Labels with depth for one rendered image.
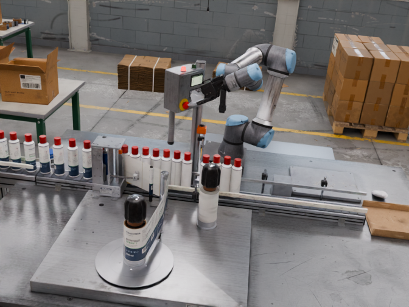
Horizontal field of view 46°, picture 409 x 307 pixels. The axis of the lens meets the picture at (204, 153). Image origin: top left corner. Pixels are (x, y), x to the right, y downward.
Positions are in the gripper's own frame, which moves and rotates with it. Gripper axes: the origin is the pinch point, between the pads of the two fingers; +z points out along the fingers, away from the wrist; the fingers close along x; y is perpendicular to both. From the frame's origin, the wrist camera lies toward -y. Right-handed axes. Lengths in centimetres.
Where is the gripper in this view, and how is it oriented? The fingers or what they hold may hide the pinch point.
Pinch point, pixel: (190, 105)
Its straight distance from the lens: 225.4
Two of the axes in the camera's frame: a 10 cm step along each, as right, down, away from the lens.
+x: -1.0, 4.3, -9.0
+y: -4.4, -8.3, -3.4
